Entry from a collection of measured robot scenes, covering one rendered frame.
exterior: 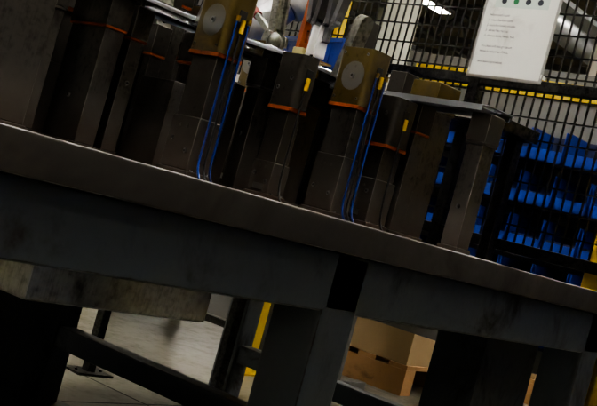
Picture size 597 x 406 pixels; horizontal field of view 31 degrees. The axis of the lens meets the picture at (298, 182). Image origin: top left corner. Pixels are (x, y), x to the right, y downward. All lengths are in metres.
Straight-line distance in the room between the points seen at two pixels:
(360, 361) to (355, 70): 3.24
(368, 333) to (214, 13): 3.47
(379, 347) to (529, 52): 2.76
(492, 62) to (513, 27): 0.10
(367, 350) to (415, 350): 0.24
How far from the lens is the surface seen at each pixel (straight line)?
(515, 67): 2.72
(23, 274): 1.40
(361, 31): 2.22
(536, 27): 2.73
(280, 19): 2.50
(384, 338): 5.23
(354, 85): 2.16
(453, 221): 2.20
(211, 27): 1.95
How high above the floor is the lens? 0.69
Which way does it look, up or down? 2 degrees up
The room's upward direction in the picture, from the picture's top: 15 degrees clockwise
